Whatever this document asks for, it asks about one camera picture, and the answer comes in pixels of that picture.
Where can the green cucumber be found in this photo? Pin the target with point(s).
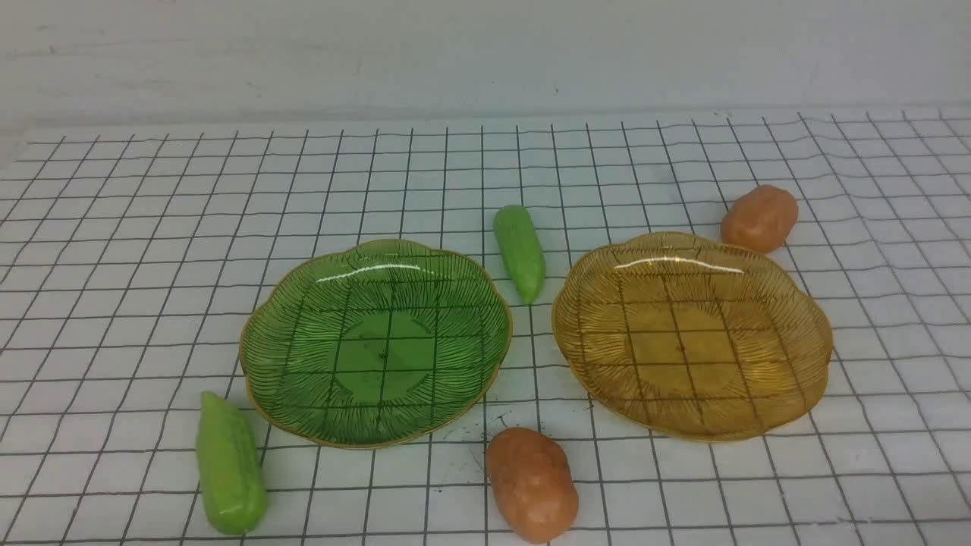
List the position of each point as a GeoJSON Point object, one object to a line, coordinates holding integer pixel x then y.
{"type": "Point", "coordinates": [520, 250]}
{"type": "Point", "coordinates": [233, 491]}

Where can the brown potato front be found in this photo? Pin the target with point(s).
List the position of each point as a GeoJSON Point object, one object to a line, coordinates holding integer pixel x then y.
{"type": "Point", "coordinates": [532, 484]}

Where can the brown potato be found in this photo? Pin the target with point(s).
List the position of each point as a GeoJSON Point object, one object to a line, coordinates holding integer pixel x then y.
{"type": "Point", "coordinates": [532, 484]}
{"type": "Point", "coordinates": [761, 220]}

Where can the green glass plate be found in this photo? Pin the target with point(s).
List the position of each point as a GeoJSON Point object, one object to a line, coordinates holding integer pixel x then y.
{"type": "Point", "coordinates": [376, 345]}

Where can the amber glass plate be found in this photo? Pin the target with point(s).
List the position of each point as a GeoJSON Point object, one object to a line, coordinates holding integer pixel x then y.
{"type": "Point", "coordinates": [691, 337]}

